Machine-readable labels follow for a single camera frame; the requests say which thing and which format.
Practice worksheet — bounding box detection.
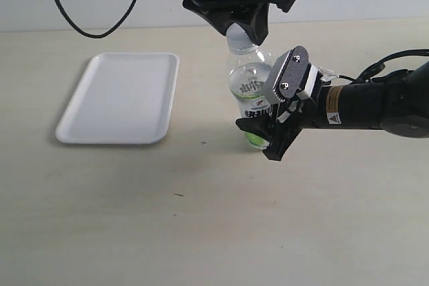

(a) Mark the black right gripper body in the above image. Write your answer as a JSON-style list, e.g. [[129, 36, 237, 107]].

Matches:
[[262, 86, 327, 161]]

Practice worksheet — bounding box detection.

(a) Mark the white bottle cap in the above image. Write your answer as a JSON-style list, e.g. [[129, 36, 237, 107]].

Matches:
[[226, 23, 253, 50]]

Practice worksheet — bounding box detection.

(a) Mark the clear plastic drink bottle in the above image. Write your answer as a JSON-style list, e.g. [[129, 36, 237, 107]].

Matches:
[[227, 43, 275, 150]]

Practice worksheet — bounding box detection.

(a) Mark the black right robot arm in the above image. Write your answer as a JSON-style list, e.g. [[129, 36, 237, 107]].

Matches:
[[236, 64, 428, 161]]

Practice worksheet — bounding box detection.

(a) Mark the white rectangular plastic tray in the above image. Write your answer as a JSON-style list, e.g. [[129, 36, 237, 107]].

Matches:
[[55, 52, 180, 145]]

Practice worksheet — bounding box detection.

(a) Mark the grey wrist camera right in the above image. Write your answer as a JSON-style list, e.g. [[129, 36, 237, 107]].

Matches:
[[262, 46, 318, 105]]

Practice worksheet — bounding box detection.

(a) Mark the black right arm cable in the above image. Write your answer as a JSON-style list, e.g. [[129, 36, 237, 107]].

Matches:
[[321, 48, 429, 82]]

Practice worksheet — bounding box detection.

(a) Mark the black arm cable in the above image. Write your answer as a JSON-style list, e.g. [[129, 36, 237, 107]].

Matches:
[[321, 48, 429, 82], [46, 0, 156, 40]]

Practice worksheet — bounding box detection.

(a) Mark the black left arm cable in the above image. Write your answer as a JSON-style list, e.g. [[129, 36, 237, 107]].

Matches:
[[46, 0, 156, 40]]

